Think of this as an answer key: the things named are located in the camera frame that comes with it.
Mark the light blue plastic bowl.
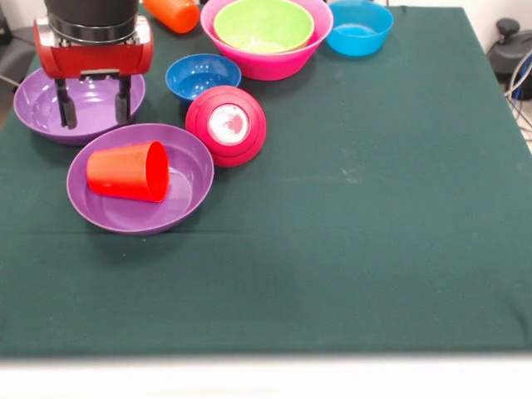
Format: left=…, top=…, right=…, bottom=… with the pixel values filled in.
left=326, top=0, right=395, bottom=57

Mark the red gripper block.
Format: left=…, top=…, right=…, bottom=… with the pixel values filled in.
left=32, top=15, right=155, bottom=131

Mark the red plastic cup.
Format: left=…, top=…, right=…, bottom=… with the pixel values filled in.
left=86, top=140, right=172, bottom=204

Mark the dark blue plastic bowl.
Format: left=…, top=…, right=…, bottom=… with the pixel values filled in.
left=165, top=53, right=243, bottom=105

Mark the purple plastic bowl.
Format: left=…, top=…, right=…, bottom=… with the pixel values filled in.
left=12, top=67, right=147, bottom=146
left=66, top=122, right=215, bottom=236

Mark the small crimson plastic bowl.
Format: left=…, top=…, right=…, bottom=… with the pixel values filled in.
left=185, top=85, right=268, bottom=168

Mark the green plastic bowl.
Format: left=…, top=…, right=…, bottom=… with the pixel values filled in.
left=213, top=0, right=315, bottom=55

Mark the orange plastic cup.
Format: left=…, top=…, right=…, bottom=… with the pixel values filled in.
left=143, top=0, right=201, bottom=35

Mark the dark green tablecloth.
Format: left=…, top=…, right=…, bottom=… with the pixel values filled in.
left=0, top=2, right=532, bottom=358

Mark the large pink plastic bowl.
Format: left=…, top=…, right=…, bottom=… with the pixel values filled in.
left=199, top=0, right=334, bottom=81

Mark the tangled cable bundle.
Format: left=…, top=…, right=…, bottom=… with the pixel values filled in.
left=505, top=47, right=532, bottom=134

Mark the grey pedestal foot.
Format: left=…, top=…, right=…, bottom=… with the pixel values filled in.
left=486, top=17, right=532, bottom=78
left=0, top=27, right=42, bottom=84

